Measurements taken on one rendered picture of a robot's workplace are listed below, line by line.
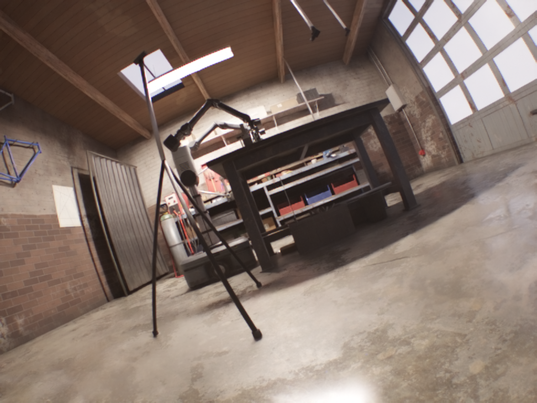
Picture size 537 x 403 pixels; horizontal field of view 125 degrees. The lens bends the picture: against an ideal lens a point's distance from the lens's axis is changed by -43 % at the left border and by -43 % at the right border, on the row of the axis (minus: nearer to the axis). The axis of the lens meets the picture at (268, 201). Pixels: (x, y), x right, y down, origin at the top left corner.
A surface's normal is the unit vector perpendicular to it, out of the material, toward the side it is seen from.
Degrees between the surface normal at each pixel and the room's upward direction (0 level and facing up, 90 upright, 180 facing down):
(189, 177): 90
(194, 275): 90
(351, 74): 90
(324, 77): 90
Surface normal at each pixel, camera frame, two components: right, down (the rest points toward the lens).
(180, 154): 0.14, -0.11
